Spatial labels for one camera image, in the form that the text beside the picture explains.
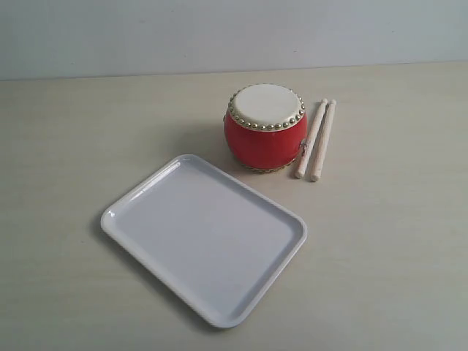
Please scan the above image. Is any red small drum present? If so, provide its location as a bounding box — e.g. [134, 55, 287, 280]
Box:
[223, 83, 308, 172]

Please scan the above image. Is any wooden drumstick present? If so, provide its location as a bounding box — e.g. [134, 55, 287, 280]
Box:
[311, 99, 336, 182]
[295, 98, 328, 178]

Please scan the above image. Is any white rectangular plastic tray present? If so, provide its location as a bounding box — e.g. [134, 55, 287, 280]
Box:
[100, 154, 307, 328]

